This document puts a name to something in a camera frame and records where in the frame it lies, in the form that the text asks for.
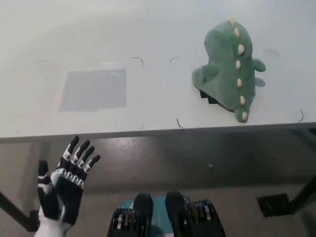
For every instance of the black tape patch on table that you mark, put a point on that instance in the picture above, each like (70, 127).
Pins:
(204, 95)

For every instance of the green plush dinosaur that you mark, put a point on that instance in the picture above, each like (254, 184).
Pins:
(224, 61)

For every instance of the grey tape square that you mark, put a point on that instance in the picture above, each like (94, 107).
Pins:
(93, 90)

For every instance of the black teal robot torso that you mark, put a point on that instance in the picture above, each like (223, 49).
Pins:
(143, 217)

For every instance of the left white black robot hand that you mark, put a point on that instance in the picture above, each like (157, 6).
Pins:
(66, 192)

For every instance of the black metal table leg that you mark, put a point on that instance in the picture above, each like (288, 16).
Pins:
(302, 197)
(12, 206)

